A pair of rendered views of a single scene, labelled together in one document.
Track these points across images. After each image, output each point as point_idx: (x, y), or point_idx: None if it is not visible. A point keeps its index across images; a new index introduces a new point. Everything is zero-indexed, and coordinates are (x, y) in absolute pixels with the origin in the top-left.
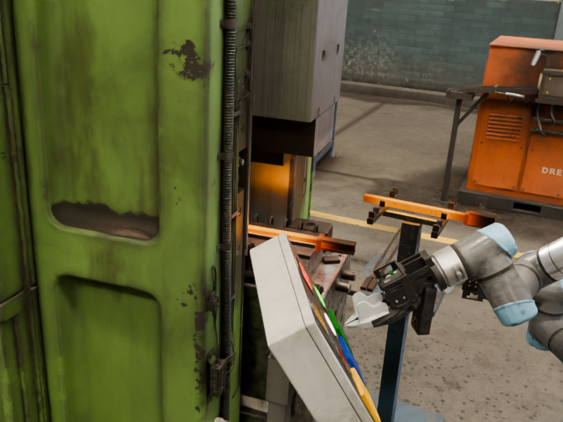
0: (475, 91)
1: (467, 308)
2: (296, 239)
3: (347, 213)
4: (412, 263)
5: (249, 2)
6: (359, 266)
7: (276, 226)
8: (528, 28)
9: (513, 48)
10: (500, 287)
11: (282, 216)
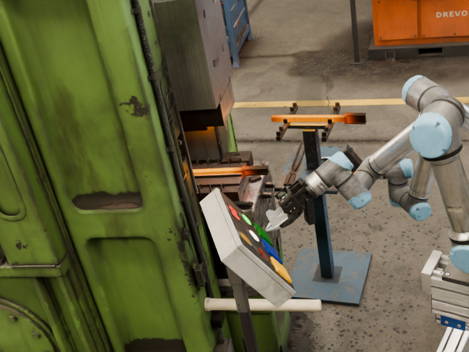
0: None
1: None
2: (228, 172)
3: (274, 96)
4: (294, 187)
5: (159, 49)
6: (292, 146)
7: (213, 164)
8: None
9: None
10: (347, 189)
11: (216, 152)
